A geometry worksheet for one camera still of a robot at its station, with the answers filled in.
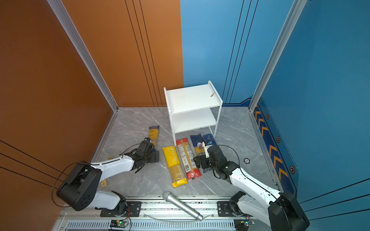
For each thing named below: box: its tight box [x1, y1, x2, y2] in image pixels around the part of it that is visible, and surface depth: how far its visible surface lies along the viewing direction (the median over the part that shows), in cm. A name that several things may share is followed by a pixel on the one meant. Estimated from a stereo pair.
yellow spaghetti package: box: [161, 146, 188, 188], surface depth 87 cm
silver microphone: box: [162, 190, 204, 222], surface depth 75 cm
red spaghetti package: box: [175, 138, 203, 181], surface depth 89 cm
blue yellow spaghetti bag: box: [189, 133, 206, 156], surface depth 98 cm
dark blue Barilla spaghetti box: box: [202, 133, 219, 146], surface depth 101 cm
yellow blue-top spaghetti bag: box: [148, 125, 160, 150], surface depth 105 cm
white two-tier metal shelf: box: [163, 80, 224, 146], surface depth 84 cm
